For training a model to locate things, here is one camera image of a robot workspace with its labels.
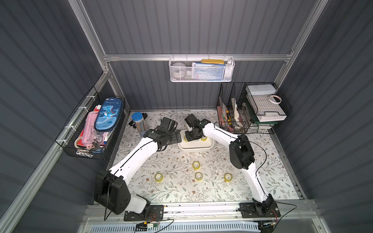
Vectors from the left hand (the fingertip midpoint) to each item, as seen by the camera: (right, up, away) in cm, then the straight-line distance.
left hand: (173, 138), depth 83 cm
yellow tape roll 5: (+33, -24, +2) cm, 40 cm away
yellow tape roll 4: (+20, -3, +19) cm, 27 cm away
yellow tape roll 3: (+15, -23, +3) cm, 28 cm away
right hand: (+11, 0, +16) cm, 19 cm away
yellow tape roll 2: (+14, -18, +7) cm, 24 cm away
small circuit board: (-14, -44, -10) cm, 47 cm away
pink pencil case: (-37, +2, -15) cm, 40 cm away
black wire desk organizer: (+55, +20, +22) cm, 62 cm away
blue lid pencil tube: (-22, +7, +11) cm, 26 cm away
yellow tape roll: (-9, -24, +2) cm, 25 cm away
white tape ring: (+68, +23, +16) cm, 74 cm away
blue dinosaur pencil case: (-29, +12, -13) cm, 35 cm away
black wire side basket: (-42, +2, -21) cm, 47 cm away
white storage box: (+20, -6, +16) cm, 27 cm away
